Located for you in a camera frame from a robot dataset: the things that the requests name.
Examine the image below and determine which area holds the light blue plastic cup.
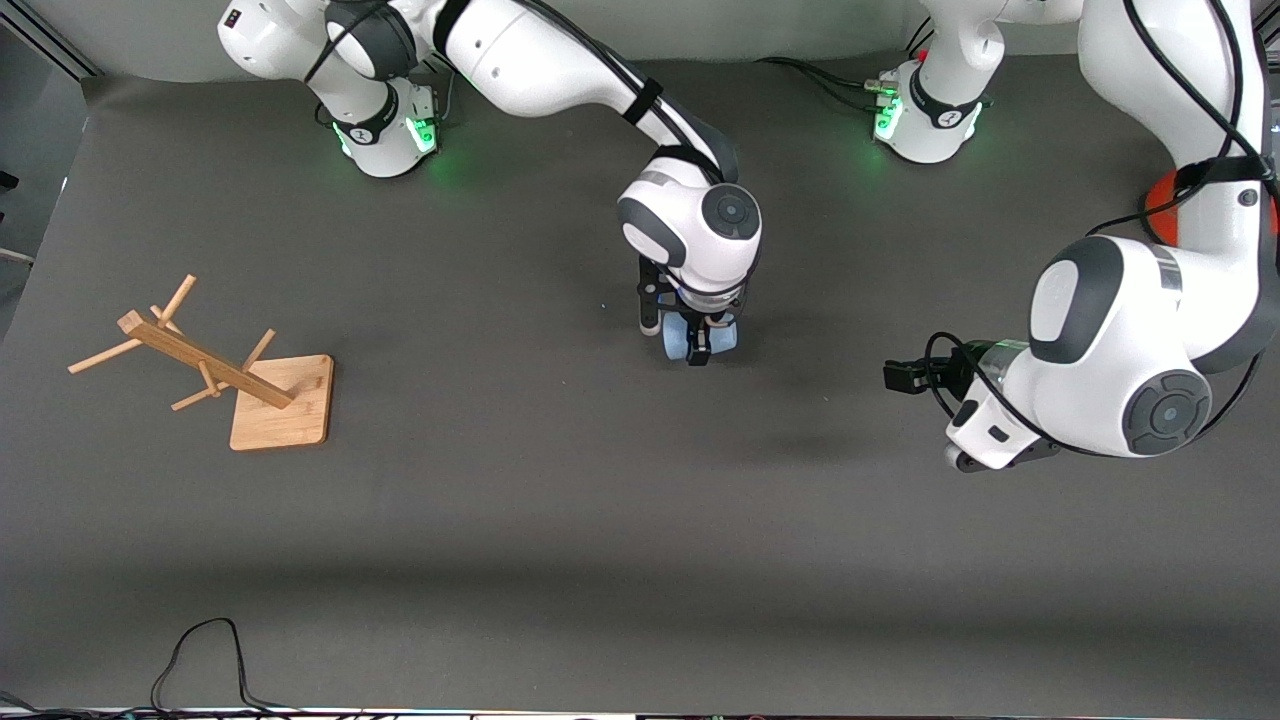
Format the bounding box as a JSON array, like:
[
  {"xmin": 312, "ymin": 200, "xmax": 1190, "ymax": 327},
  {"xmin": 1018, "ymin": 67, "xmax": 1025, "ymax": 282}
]
[{"xmin": 661, "ymin": 312, "xmax": 740, "ymax": 363}]

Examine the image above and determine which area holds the orange cylindrical can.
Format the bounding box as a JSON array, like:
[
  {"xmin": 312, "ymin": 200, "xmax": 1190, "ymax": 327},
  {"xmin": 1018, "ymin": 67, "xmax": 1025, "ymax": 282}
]
[{"xmin": 1143, "ymin": 168, "xmax": 1280, "ymax": 249}]

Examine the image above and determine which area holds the wooden mug tree rack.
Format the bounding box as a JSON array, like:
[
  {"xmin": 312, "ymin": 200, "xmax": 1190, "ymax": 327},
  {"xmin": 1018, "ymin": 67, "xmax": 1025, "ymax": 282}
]
[{"xmin": 67, "ymin": 274, "xmax": 335, "ymax": 452}]

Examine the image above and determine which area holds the black cable along right arm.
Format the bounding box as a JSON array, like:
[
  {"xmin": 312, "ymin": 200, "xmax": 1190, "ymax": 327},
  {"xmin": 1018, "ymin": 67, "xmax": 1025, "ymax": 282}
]
[{"xmin": 303, "ymin": 0, "xmax": 726, "ymax": 166}]

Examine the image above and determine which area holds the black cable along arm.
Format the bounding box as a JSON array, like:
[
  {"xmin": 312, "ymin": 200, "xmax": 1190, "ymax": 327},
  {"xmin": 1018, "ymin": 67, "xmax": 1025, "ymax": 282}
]
[
  {"xmin": 923, "ymin": 0, "xmax": 1280, "ymax": 446},
  {"xmin": 303, "ymin": 0, "xmax": 726, "ymax": 166}
]

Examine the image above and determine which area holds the black left arm base cable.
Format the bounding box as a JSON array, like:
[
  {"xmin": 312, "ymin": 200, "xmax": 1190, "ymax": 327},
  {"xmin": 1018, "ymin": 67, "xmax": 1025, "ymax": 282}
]
[{"xmin": 753, "ymin": 56, "xmax": 887, "ymax": 113}]

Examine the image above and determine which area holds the black arm base cable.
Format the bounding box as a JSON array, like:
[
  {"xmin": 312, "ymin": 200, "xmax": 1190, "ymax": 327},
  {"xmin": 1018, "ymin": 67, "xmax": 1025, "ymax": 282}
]
[
  {"xmin": 428, "ymin": 52, "xmax": 459, "ymax": 126},
  {"xmin": 753, "ymin": 56, "xmax": 887, "ymax": 113}
]

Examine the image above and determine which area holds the black right arm base cable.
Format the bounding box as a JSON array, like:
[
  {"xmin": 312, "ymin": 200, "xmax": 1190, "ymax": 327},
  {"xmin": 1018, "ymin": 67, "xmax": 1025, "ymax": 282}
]
[{"xmin": 428, "ymin": 52, "xmax": 459, "ymax": 126}]

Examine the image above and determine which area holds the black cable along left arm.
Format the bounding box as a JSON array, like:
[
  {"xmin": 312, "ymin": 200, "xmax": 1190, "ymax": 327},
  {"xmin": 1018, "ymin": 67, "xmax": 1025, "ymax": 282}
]
[{"xmin": 923, "ymin": 0, "xmax": 1280, "ymax": 446}]

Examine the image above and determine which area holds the thin black table-edge cable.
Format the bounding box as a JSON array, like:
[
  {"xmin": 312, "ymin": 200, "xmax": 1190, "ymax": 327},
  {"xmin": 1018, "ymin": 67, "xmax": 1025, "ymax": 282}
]
[{"xmin": 150, "ymin": 617, "xmax": 311, "ymax": 716}]

